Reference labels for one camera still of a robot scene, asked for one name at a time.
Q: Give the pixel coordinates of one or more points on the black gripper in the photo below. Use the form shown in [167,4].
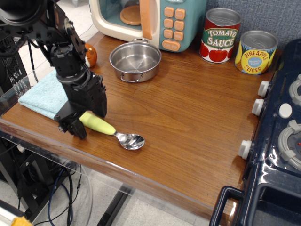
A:
[84,89]

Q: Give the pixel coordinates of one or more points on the spoon with green handle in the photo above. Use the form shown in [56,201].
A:
[127,141]

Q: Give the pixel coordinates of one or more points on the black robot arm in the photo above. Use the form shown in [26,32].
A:
[45,22]

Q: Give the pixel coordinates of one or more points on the light blue folded towel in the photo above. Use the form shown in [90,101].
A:
[47,97]

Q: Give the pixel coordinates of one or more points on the toy mushroom brown cap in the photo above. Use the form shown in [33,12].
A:
[91,55]

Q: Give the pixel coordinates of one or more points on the stainless steel pot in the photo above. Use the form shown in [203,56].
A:
[136,61]

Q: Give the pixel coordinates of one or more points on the orange plate inside microwave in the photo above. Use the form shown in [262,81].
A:
[131,15]

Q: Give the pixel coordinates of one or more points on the toy microwave teal cream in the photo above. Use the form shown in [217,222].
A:
[171,25]

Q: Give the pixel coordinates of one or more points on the tomato sauce can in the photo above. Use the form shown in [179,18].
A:
[219,34]

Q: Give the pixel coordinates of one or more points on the pineapple slices can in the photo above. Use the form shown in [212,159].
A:
[255,52]

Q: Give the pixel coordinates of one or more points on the dark blue toy stove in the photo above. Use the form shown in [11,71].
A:
[271,193]

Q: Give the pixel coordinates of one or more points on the black metal frame stand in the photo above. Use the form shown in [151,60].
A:
[32,177]

